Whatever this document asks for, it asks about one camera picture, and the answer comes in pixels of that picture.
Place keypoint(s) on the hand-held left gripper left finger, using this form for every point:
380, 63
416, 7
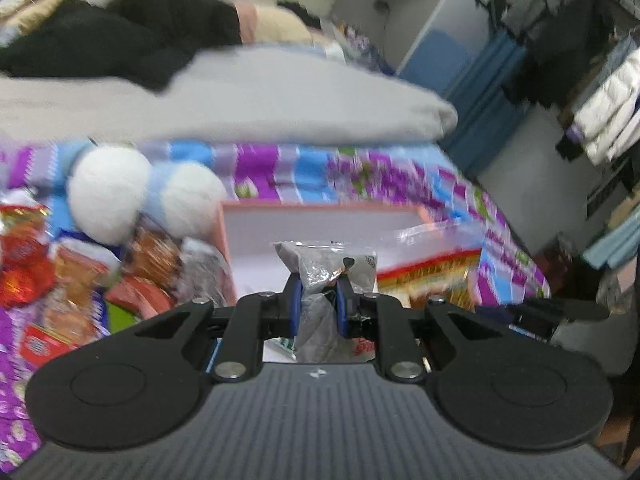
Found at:
296, 307

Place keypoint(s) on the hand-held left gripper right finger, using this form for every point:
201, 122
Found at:
343, 307

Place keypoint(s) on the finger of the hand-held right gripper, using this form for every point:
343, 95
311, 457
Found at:
582, 311

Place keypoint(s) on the silver snack packet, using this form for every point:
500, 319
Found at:
320, 270

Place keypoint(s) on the pink cardboard box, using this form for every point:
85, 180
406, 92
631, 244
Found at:
260, 247

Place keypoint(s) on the red foil snack packet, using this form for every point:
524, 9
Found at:
22, 260

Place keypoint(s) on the white packet with red print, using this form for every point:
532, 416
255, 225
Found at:
361, 347

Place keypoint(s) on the pale blue hanging cloth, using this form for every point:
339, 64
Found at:
615, 240

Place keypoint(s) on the grey snack packet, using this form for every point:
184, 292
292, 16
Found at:
200, 270

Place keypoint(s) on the floral bed sheet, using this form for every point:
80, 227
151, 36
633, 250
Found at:
400, 175

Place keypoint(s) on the red-orange snack packet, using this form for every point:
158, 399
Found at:
145, 297

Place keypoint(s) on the brown clear snack packet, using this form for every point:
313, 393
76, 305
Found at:
155, 252

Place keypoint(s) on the white puffer jacket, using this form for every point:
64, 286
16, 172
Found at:
610, 105

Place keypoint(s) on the grey duvet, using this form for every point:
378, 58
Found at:
250, 100

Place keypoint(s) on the white and blue plush toy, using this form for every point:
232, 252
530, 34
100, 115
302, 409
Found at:
107, 195

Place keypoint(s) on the orange clear snack packet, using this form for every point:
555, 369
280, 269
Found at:
70, 316

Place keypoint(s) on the blue curtain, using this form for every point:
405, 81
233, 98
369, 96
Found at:
485, 90

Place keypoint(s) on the red and white snack packet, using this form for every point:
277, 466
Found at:
42, 345

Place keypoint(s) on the hanging dark clothes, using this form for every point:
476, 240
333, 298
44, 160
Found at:
565, 50

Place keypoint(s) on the blue panel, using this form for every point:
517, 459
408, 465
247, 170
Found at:
435, 57

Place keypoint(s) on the beige pillow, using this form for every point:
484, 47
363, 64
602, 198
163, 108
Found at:
280, 25

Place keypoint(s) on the pink cloth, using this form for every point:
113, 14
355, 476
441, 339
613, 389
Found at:
245, 19

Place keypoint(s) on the dark cloth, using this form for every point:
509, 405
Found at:
300, 12

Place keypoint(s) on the black coat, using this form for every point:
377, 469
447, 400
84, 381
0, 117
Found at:
150, 25

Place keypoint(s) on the cream pillow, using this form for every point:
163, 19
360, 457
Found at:
25, 16

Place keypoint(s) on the black wall socket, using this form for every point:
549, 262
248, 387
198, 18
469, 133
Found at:
382, 5

